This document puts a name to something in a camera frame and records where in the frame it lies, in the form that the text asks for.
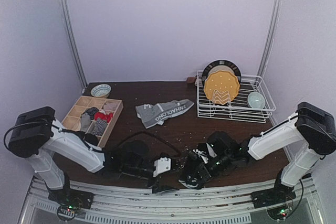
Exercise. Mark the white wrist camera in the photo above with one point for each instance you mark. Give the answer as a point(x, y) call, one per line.
point(202, 155)
point(161, 166)

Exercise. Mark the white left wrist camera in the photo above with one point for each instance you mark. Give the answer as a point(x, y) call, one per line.
point(161, 166)

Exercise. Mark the red rolled underwear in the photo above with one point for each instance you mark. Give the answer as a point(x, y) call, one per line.
point(105, 117)

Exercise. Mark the aluminium rail front frame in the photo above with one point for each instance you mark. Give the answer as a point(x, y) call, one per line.
point(111, 204)

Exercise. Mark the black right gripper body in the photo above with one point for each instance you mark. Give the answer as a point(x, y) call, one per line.
point(199, 169)

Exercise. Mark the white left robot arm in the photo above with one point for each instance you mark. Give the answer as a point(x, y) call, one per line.
point(36, 133)

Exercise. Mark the dark striped rolled underwear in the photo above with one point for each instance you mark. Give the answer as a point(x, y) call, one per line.
point(91, 112)

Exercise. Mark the white wire dish rack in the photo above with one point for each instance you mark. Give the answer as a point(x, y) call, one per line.
point(238, 109)

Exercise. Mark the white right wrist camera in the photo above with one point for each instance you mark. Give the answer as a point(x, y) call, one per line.
point(202, 155)

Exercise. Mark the pale green glass bowl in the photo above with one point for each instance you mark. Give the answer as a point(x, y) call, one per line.
point(256, 100)

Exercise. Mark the brown cloth item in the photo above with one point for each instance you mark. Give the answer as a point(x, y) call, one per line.
point(191, 80)

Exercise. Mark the black rimmed plate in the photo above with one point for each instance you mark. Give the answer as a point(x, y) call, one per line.
point(223, 65)

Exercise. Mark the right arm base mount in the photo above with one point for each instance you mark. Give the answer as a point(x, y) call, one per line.
point(276, 199)

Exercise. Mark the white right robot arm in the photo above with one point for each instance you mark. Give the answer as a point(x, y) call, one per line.
point(310, 124)

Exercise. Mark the yellow scalloped plate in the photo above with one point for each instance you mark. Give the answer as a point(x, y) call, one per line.
point(221, 87)

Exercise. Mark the grey striped rolled underwear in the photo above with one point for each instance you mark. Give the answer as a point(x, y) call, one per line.
point(99, 127)

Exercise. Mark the pink beige rolled underwear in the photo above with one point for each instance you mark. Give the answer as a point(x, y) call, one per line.
point(110, 106)

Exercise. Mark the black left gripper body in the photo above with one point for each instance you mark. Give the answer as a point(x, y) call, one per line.
point(156, 179)

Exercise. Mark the aluminium corner post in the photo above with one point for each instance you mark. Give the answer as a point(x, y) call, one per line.
point(72, 43)
point(270, 37)

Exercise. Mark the left aluminium corner post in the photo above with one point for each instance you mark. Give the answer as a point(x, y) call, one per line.
point(72, 43)

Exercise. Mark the grey underwear white waistband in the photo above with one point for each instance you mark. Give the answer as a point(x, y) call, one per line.
point(85, 122)

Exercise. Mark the black underwear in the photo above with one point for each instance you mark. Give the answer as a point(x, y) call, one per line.
point(92, 139)
point(189, 177)

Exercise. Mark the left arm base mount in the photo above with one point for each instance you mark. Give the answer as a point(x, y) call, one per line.
point(71, 202)

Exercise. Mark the wooden compartment organizer box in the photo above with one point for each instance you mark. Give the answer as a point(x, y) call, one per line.
point(72, 119)

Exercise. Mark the right aluminium corner post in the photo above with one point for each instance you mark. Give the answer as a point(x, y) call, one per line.
point(270, 37)

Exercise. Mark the blue yellow patterned bowl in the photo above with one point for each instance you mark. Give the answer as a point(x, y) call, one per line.
point(101, 91)

